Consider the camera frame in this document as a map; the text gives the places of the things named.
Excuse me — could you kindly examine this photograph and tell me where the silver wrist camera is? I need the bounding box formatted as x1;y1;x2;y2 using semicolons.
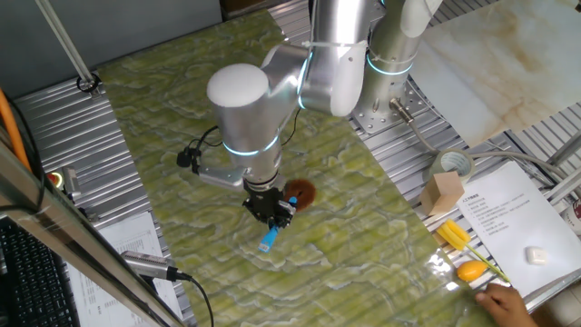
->
196;163;251;191

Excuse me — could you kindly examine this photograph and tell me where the grey switch box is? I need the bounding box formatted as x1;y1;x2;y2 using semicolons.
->
61;166;82;201

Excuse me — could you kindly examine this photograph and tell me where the white paper with table print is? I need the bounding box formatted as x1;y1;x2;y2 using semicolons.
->
67;212;185;327

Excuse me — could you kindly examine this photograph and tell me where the black cable by frame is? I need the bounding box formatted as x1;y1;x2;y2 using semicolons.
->
7;97;46;214

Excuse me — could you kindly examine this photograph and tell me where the thin metal pole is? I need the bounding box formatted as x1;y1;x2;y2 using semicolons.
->
34;0;99;85

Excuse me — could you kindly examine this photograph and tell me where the red and white can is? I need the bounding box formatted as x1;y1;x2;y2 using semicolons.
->
565;197;581;235

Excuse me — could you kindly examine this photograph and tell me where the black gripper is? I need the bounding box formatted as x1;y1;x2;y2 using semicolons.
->
242;184;299;230

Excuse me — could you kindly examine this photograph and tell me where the green marble pattern mat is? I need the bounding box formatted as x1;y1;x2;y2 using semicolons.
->
97;8;498;327

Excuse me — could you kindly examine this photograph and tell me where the wooden block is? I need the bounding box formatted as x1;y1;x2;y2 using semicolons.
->
418;171;466;217

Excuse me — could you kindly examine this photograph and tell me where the small white case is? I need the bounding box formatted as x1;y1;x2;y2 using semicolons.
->
526;246;550;266

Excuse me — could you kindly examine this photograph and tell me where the grey metal strut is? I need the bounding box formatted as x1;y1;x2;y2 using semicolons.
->
547;131;581;167

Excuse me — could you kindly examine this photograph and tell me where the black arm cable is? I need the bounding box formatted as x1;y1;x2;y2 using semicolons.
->
175;107;304;176

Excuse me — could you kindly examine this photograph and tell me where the black cable ring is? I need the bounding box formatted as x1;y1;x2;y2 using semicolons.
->
75;72;102;94

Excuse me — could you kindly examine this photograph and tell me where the orange cable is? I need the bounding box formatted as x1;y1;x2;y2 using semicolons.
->
0;88;33;173

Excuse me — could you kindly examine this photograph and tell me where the white paper with text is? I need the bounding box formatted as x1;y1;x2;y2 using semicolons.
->
456;161;581;299

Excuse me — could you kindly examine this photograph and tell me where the aluminium profile bar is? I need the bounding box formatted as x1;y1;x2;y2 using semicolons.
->
543;166;581;206

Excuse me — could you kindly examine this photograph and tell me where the grey base cable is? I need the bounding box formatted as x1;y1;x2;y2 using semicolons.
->
389;97;581;201

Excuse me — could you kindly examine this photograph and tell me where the grey tape roll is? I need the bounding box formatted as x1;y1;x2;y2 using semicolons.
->
424;148;477;185

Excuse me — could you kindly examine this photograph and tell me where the black device cable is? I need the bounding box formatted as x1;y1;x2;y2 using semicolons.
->
174;271;215;327

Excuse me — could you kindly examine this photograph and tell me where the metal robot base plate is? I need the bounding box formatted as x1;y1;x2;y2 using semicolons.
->
349;70;437;135

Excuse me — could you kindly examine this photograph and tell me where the metal frame beam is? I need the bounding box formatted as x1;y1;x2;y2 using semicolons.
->
0;129;187;327

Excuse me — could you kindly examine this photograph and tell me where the person's hand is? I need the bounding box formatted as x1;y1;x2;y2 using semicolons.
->
475;282;539;327

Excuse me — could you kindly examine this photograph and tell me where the beige marble board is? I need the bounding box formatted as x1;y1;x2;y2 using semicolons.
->
410;0;581;149

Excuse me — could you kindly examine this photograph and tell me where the yellow sponge brush green stem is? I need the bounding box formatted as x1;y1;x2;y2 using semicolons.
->
435;219;512;283

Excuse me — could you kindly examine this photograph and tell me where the blue-handled brown bristle brush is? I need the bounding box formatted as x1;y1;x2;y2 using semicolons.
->
257;178;318;254

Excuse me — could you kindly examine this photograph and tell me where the yellow lemon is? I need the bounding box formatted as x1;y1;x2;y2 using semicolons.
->
456;259;489;283

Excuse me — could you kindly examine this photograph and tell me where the red button with yellow ring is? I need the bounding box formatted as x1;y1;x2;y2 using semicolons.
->
46;171;66;191

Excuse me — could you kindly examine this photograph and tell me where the silver handheld device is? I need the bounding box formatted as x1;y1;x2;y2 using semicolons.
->
120;250;192;282

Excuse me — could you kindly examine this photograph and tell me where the black keyboard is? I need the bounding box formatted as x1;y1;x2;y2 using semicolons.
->
0;217;82;327

